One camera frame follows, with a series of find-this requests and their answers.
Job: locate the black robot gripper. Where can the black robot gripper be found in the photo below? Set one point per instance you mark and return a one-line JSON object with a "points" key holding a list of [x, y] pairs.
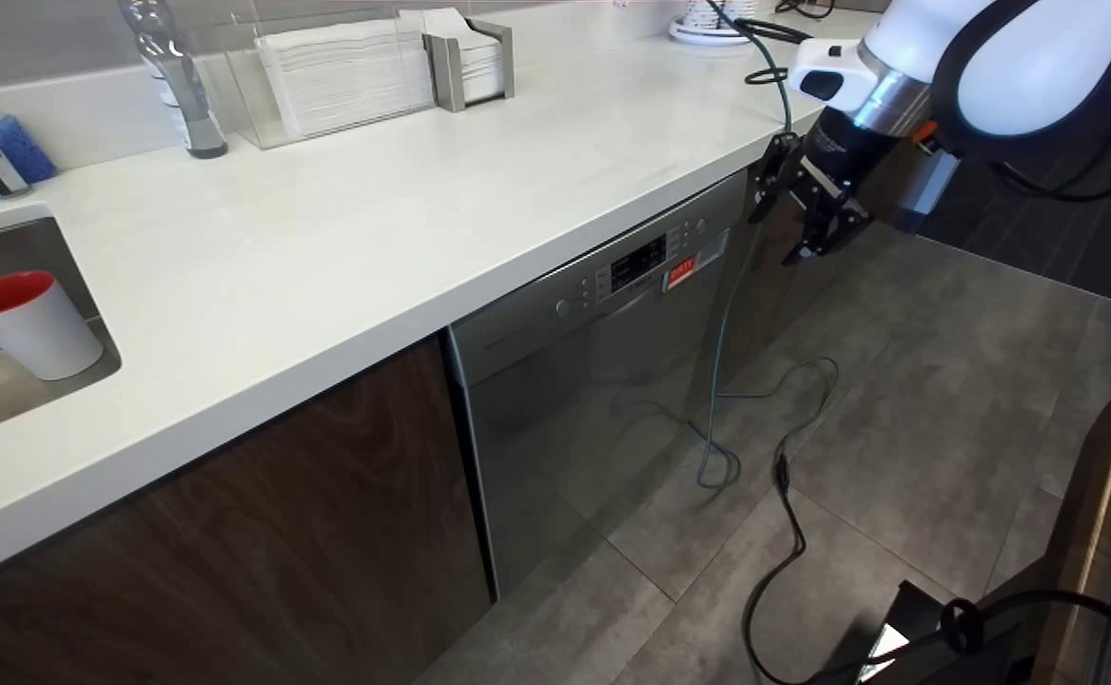
{"points": [[845, 157]]}

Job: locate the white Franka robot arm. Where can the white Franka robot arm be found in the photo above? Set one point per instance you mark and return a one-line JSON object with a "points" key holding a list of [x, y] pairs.
{"points": [[1035, 62]]}

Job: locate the red dishwasher sticker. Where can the red dishwasher sticker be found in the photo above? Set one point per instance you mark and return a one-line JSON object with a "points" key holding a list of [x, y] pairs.
{"points": [[681, 270]]}

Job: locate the white round device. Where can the white round device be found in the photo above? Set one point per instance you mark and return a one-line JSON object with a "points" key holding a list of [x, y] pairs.
{"points": [[703, 23]]}

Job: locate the stainless steel dishwasher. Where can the stainless steel dishwasher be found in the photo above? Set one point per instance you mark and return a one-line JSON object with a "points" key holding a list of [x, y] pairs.
{"points": [[581, 403]]}

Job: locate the white napkins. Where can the white napkins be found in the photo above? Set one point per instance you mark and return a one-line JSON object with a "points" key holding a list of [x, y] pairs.
{"points": [[482, 58]]}

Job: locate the grey napkin holder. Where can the grey napkin holder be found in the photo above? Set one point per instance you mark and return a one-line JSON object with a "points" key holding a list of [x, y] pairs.
{"points": [[453, 68]]}

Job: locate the black cart foot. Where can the black cart foot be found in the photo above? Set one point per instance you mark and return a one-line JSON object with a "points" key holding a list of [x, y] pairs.
{"points": [[922, 634]]}

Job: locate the white paper towel stack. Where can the white paper towel stack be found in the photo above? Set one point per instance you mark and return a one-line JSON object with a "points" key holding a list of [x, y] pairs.
{"points": [[340, 76]]}

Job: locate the clear acrylic towel tray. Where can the clear acrylic towel tray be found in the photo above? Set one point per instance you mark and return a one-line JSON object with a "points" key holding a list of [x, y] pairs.
{"points": [[237, 106]]}

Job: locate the chrome kitchen faucet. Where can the chrome kitchen faucet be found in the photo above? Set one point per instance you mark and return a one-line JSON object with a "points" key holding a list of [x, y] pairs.
{"points": [[181, 89]]}

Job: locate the white cup red inside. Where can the white cup red inside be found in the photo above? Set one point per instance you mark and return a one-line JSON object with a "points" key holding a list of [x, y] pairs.
{"points": [[37, 333]]}

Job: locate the blue sponge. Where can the blue sponge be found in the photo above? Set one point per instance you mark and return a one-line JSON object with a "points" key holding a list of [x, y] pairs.
{"points": [[6, 146]]}

